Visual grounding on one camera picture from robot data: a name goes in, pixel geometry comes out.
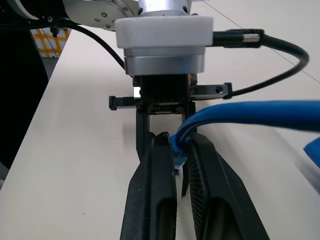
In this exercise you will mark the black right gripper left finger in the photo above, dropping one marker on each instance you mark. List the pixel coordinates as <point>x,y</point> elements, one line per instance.
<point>150,190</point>

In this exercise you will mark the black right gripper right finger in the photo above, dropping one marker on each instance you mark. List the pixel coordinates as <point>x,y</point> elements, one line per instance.
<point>215,185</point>

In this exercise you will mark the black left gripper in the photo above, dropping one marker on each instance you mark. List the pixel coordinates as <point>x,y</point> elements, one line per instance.
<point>162,87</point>

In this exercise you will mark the blue plastic bin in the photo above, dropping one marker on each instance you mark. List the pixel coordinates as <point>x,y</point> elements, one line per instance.
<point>313,152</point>

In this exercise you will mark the yellow white grid patterned object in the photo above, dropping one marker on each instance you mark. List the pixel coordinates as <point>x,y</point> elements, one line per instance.
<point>51,42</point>

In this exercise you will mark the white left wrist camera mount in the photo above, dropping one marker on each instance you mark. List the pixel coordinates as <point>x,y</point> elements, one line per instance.
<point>162,31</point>

